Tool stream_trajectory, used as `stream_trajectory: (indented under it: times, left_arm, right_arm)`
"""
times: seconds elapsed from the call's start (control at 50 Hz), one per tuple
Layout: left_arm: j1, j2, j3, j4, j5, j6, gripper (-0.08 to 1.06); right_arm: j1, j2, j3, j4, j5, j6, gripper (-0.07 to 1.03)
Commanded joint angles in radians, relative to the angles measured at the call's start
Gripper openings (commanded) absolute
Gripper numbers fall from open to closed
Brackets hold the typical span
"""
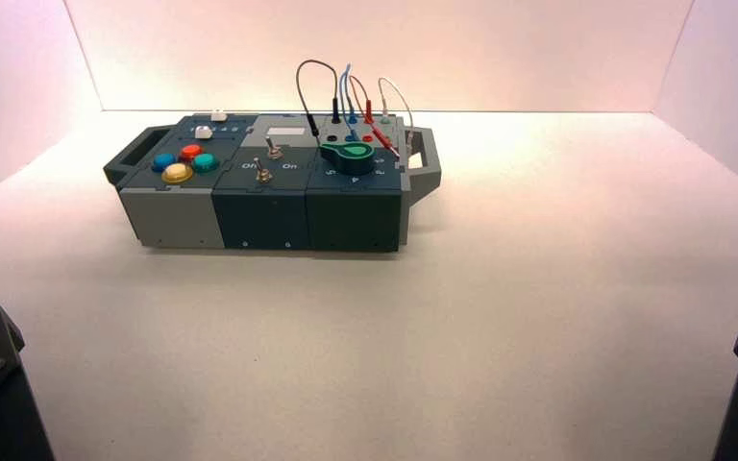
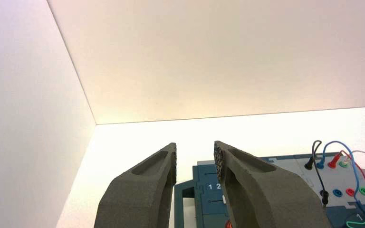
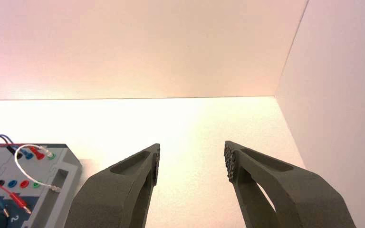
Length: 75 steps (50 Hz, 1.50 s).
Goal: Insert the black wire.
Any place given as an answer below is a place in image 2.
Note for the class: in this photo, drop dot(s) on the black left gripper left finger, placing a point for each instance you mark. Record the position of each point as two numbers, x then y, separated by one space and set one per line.
138 195

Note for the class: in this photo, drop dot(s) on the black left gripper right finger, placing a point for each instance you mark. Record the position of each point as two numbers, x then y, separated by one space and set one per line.
264 198

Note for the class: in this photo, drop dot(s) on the white slider knob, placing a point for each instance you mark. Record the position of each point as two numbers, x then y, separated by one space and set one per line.
223 199

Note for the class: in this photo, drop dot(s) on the red push button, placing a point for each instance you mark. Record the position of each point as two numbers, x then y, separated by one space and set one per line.
228 225

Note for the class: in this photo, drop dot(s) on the blue grey task box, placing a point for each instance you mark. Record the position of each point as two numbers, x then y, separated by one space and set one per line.
204 204

